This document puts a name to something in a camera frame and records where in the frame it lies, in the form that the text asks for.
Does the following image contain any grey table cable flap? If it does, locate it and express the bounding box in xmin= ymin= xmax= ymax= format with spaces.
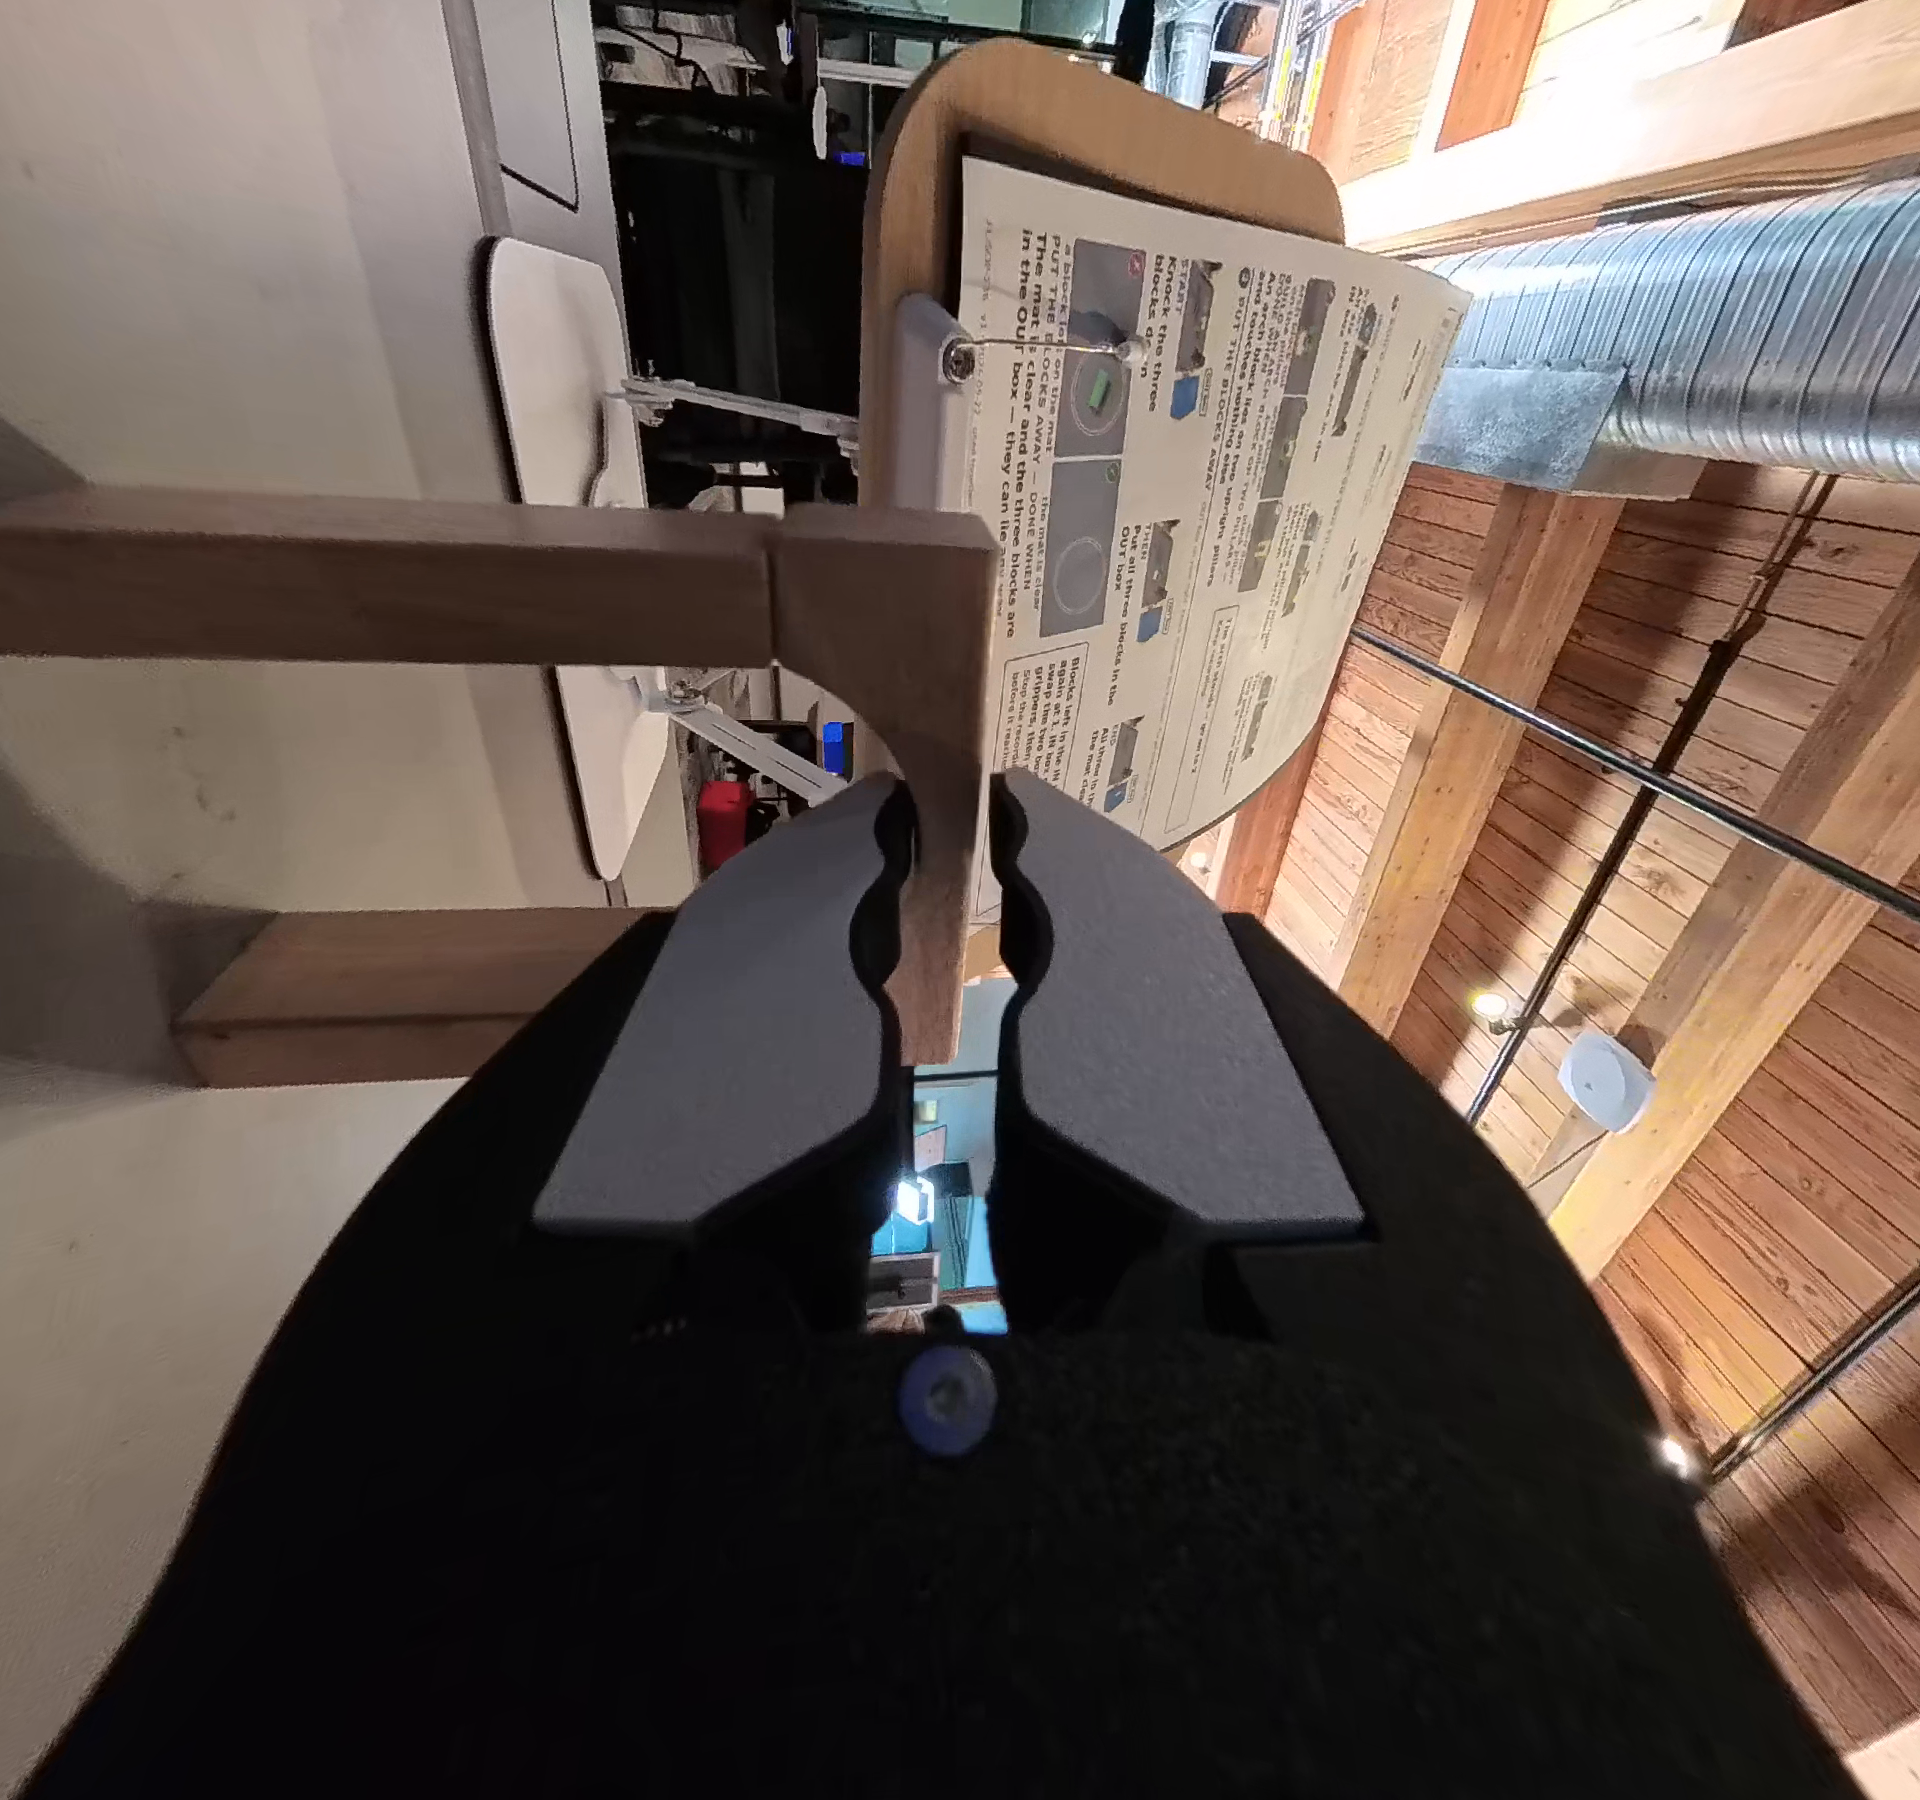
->
xmin=421 ymin=0 xmax=581 ymax=212

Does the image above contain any white ceiling sensor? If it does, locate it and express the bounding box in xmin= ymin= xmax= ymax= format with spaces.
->
xmin=1556 ymin=1032 xmax=1656 ymax=1130

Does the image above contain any white document stand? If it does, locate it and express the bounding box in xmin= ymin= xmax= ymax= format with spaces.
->
xmin=482 ymin=236 xmax=978 ymax=884

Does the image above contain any black office chair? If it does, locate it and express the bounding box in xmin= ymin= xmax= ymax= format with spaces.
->
xmin=606 ymin=104 xmax=873 ymax=483

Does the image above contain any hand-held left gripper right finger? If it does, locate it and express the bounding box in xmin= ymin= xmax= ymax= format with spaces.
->
xmin=991 ymin=769 xmax=1369 ymax=1249

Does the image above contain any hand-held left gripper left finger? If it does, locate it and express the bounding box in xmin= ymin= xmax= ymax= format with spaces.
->
xmin=535 ymin=775 xmax=920 ymax=1245

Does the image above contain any wooden clipboard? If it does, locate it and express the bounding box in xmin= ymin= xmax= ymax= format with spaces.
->
xmin=859 ymin=36 xmax=1345 ymax=933

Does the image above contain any printed instruction sheet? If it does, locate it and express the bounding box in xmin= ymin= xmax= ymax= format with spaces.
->
xmin=961 ymin=157 xmax=1472 ymax=850

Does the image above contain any natural wooden plank block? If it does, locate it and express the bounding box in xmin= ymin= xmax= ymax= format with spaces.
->
xmin=173 ymin=906 xmax=679 ymax=1091
xmin=0 ymin=487 xmax=783 ymax=671

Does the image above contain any silver ventilation duct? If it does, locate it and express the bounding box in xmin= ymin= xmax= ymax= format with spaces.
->
xmin=1417 ymin=173 xmax=1920 ymax=498

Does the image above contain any natural wooden arch block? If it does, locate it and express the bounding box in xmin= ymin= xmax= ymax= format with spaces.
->
xmin=769 ymin=506 xmax=1001 ymax=1069

